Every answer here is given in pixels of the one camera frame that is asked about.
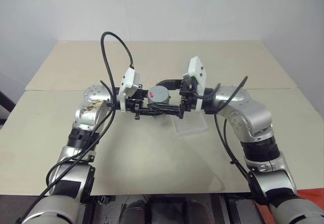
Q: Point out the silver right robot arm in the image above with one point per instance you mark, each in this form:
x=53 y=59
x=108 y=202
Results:
x=255 y=112

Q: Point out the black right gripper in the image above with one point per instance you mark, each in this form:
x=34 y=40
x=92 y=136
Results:
x=186 y=97

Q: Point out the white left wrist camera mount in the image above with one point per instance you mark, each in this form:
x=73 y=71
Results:
x=127 y=82

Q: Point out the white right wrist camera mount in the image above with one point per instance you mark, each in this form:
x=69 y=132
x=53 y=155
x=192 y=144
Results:
x=196 y=67

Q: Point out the small silver metal bracket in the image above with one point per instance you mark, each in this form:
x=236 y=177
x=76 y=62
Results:
x=102 y=199

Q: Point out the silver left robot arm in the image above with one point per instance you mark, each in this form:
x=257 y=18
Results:
x=67 y=174

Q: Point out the grey-green jar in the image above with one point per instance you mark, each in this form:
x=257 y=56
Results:
x=165 y=103

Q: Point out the clear plastic box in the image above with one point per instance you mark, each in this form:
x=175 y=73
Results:
x=189 y=126

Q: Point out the grey jar lid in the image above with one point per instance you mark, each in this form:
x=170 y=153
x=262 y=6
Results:
x=158 y=94

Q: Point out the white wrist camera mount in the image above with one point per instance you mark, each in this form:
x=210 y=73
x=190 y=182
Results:
x=127 y=82
x=196 y=67

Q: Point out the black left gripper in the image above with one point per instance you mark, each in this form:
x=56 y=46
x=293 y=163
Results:
x=132 y=105

